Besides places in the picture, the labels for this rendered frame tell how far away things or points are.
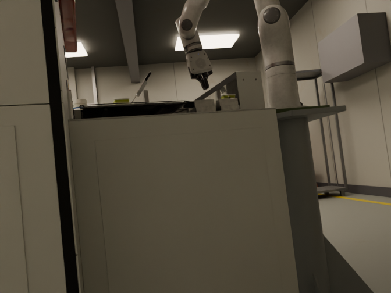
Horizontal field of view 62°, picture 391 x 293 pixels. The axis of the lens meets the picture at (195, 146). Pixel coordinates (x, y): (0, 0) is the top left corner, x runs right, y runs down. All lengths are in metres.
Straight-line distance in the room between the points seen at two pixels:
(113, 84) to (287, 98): 6.77
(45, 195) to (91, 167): 0.23
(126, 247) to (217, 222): 0.27
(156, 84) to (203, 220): 7.00
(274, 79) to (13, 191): 1.00
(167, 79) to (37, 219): 7.30
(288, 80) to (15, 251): 1.07
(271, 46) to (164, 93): 6.53
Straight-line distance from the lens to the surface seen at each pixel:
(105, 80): 7.93
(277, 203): 1.06
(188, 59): 1.49
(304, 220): 1.31
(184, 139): 0.93
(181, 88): 7.87
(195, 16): 1.46
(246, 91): 1.11
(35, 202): 0.70
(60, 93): 0.71
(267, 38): 1.37
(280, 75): 1.35
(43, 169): 0.69
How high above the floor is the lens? 0.67
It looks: 3 degrees up
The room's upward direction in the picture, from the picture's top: 6 degrees counter-clockwise
